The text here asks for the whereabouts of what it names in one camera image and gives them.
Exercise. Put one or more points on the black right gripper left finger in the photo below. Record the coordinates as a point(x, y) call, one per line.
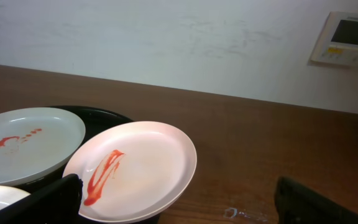
point(58, 202)

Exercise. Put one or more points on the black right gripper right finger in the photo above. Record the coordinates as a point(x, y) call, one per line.
point(297, 204)

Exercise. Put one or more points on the grey-white plate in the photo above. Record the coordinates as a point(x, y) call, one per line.
point(37, 141)

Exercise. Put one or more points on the pink-white plate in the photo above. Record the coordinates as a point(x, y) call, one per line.
point(133, 171)

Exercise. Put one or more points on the round black serving tray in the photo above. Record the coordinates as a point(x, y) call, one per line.
point(96, 120)

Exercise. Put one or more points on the white wall control panel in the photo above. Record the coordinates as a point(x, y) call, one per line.
point(338, 41)

